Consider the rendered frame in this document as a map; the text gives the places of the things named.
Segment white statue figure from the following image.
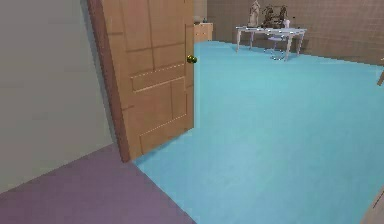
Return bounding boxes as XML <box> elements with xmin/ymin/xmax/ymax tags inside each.
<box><xmin>248</xmin><ymin>0</ymin><xmax>262</xmax><ymax>28</ymax></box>

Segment white chair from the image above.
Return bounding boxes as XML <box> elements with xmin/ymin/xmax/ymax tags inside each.
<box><xmin>264</xmin><ymin>32</ymin><xmax>290</xmax><ymax>61</ymax></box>

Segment brown tall statue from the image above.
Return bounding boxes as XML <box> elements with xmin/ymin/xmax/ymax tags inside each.
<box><xmin>277</xmin><ymin>4</ymin><xmax>289</xmax><ymax>28</ymax></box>

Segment light wooden cupboard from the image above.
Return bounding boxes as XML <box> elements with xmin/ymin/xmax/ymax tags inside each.
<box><xmin>193</xmin><ymin>22</ymin><xmax>214</xmax><ymax>44</ymax></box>

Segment white long table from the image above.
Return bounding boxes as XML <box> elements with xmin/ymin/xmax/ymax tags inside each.
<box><xmin>235</xmin><ymin>25</ymin><xmax>308</xmax><ymax>62</ymax></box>

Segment brown wooden room door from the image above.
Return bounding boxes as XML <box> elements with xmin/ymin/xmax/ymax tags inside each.
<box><xmin>87</xmin><ymin>0</ymin><xmax>196</xmax><ymax>164</ymax></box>

